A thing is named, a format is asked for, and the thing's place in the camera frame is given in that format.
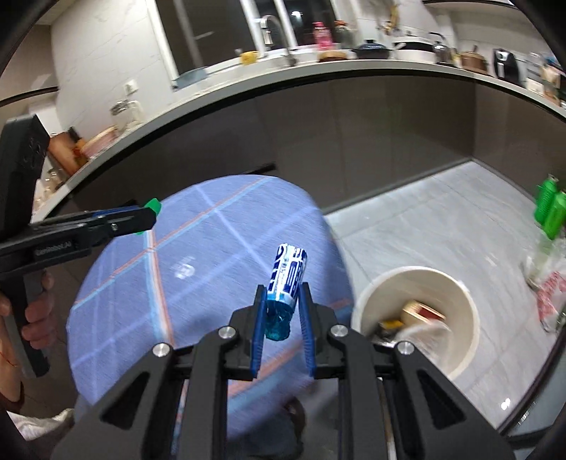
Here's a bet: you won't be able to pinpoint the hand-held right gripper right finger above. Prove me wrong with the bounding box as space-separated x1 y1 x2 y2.
298 280 516 460

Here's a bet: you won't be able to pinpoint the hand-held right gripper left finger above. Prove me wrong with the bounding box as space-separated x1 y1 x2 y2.
51 284 267 460

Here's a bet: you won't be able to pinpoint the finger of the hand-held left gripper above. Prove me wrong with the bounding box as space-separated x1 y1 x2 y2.
106 207 158 236
91 204 142 218

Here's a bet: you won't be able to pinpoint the small green plastic scrap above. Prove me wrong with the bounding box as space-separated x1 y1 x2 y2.
135 198 162 235

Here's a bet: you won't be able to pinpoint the blue plastic bottle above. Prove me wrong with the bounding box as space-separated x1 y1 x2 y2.
264 242 309 342

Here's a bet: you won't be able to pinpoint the beige round bin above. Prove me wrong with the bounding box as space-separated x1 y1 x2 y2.
351 265 480 381

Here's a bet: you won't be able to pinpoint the person's left forearm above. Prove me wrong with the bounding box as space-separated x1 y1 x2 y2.
0 316 25 412

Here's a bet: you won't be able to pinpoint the person's left hand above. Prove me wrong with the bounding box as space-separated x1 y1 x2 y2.
23 271 54 351

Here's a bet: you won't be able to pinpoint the dark brown shoe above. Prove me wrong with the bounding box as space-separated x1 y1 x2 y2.
285 398 307 432

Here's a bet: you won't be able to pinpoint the round blue checked table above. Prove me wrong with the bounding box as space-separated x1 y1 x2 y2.
66 174 354 443

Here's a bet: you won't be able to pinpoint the pink lidded container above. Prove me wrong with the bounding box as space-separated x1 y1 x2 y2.
82 126 118 160

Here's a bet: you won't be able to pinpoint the person's blue jeans leg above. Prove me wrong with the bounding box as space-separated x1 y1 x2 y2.
227 398 306 460

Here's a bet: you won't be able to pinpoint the clear glass jar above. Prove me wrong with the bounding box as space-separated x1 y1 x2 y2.
110 101 144 129

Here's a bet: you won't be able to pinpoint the beige red carton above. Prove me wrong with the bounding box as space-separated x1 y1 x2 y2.
400 300 447 323

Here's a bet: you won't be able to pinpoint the dark window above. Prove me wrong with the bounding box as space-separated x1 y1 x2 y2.
148 0 354 89

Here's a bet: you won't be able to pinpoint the grey kitchen counter cabinet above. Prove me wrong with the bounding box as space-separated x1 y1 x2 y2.
31 57 566 222

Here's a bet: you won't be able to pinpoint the white crumpled cloth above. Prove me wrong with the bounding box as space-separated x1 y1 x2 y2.
9 408 74 439

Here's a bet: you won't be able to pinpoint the metal kitchen faucet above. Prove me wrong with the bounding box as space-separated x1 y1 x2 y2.
260 15 296 67

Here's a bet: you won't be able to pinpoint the green capped bottles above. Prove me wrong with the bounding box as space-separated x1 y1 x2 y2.
524 234 566 288

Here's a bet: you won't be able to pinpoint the red white plastic bag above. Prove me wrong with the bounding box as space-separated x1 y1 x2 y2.
535 272 566 332

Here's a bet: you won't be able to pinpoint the pink bottle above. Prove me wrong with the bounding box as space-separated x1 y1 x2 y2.
313 22 334 50

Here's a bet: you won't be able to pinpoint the green bottle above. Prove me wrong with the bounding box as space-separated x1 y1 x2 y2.
534 174 559 226
544 190 566 242

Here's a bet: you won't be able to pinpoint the dark glass jar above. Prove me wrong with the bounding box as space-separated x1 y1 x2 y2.
334 20 354 47

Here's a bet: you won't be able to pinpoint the dark blue pot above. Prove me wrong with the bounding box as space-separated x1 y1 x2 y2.
352 39 393 59

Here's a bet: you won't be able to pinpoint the white rice cooker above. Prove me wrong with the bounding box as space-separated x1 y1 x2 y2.
393 38 438 62

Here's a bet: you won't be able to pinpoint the metal kettle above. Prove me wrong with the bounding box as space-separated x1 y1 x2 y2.
429 33 456 66

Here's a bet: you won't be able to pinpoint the brown pot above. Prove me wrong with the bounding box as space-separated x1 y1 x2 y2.
459 46 489 72

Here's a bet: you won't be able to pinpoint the hanging yellow utensil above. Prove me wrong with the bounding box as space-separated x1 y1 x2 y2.
382 0 401 34

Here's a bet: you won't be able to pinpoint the black air fryer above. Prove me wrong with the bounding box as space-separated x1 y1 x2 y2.
493 48 522 85

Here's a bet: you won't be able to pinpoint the stack of boxes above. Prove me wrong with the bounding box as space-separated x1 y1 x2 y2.
526 53 566 107

